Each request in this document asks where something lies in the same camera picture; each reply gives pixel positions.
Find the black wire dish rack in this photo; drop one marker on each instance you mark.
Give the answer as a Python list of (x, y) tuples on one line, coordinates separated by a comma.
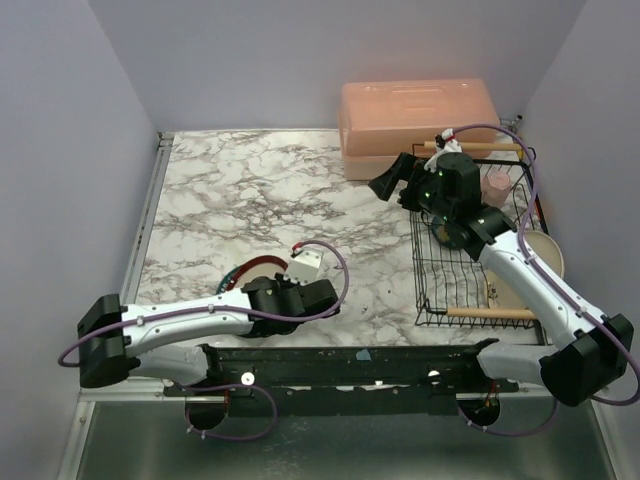
[(450, 286)]

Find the pink ceramic mug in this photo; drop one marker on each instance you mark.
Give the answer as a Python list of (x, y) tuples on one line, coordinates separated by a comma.
[(495, 187)]

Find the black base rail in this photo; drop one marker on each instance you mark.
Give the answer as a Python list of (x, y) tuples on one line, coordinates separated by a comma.
[(344, 381)]

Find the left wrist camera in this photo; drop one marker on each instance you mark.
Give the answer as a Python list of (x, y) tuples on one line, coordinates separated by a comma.
[(304, 265)]

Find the dark bowl cream inside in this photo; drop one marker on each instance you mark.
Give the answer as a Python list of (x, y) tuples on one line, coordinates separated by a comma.
[(447, 232)]

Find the pink and cream plate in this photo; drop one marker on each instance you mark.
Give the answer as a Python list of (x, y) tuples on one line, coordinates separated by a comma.
[(547, 250)]

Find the cream plate black patch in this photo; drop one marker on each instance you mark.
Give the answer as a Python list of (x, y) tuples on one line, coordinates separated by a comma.
[(500, 295)]

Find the translucent pink storage box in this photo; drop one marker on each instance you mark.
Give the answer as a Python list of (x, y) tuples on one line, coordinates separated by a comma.
[(380, 120)]

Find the white plate teal lettered rim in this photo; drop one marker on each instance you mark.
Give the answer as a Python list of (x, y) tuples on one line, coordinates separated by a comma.
[(229, 281)]

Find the red rimmed cream plate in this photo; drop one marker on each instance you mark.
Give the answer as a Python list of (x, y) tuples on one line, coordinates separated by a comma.
[(262, 266)]

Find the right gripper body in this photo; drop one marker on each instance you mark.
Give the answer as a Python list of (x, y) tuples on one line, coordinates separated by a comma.
[(409, 182)]

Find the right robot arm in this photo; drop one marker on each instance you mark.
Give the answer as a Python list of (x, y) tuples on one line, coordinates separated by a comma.
[(589, 349)]

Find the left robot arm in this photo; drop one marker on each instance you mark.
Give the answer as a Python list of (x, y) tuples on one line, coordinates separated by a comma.
[(117, 340)]

